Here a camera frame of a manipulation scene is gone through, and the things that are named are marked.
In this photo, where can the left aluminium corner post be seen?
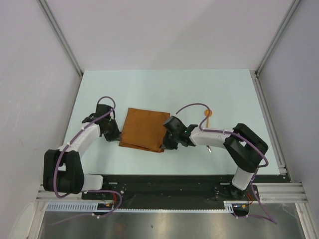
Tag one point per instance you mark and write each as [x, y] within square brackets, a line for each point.
[49, 15]

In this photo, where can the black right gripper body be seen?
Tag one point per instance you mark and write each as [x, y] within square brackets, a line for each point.
[170, 141]

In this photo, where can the orange-brown cloth napkin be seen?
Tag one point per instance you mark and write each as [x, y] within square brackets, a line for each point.
[144, 130]

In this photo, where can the white slotted cable duct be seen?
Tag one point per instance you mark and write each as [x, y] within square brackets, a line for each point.
[101, 207]

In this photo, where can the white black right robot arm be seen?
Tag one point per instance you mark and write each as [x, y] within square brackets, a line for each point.
[245, 148]

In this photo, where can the right aluminium side rail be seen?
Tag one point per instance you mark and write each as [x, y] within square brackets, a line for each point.
[269, 125]

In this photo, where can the aluminium corner post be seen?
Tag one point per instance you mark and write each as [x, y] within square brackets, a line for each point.
[49, 15]
[278, 35]

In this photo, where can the orange plastic spoon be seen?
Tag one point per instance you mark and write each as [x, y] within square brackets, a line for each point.
[208, 113]

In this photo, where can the aluminium front frame rail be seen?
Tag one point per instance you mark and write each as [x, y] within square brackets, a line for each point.
[268, 193]

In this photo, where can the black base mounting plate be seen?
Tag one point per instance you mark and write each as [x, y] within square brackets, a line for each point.
[164, 189]

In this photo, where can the right aluminium corner post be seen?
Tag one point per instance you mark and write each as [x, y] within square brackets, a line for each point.
[278, 35]

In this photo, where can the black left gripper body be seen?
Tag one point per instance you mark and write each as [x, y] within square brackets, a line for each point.
[112, 133]

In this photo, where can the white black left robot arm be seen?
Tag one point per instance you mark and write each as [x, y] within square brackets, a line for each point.
[63, 171]

